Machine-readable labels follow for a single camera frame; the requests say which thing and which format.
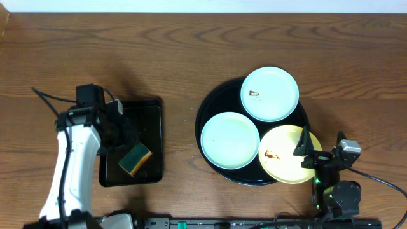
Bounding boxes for black round tray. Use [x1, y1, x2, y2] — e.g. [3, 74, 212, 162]
[195, 78, 310, 186]

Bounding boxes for yellow plate with stain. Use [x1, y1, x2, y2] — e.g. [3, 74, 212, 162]
[258, 125, 315, 184]

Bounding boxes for green and yellow sponge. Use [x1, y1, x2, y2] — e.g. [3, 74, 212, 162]
[119, 143, 152, 176]

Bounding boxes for black rectangular tray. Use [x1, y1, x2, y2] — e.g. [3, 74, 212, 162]
[99, 99, 163, 187]

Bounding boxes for light green plate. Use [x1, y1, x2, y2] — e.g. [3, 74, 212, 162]
[200, 112, 260, 170]

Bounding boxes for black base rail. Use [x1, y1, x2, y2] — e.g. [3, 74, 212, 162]
[134, 218, 382, 229]

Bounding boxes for green plate with stain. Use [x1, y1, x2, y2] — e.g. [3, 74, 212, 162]
[240, 67, 300, 122]

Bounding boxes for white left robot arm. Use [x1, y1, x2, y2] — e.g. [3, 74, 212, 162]
[39, 99, 134, 228]

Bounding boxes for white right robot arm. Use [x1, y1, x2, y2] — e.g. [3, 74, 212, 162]
[293, 126, 362, 219]

